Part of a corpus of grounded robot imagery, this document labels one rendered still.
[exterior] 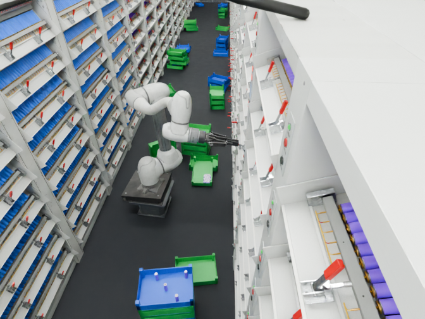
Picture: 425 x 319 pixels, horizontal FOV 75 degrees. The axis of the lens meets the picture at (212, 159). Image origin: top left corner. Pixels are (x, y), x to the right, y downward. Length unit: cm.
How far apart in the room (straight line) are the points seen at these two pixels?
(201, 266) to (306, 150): 185
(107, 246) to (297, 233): 208
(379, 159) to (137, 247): 222
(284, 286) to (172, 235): 181
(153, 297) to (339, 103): 153
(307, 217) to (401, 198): 30
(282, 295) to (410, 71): 49
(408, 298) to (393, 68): 37
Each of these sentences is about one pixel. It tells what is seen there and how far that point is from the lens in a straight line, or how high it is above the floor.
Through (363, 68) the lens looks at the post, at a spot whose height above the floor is 181.
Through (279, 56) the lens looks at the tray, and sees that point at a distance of 113.
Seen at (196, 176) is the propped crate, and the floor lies 3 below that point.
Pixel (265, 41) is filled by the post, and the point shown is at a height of 165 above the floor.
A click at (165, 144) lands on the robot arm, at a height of 63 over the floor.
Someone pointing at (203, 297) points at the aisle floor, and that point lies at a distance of 215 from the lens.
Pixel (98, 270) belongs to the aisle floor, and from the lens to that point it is 239.
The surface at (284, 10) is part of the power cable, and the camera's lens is 74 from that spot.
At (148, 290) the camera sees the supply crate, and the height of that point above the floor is 40.
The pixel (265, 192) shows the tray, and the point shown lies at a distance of 86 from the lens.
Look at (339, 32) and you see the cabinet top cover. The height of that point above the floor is 181.
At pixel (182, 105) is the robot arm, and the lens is 152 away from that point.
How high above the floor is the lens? 197
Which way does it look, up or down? 40 degrees down
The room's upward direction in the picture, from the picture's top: 1 degrees clockwise
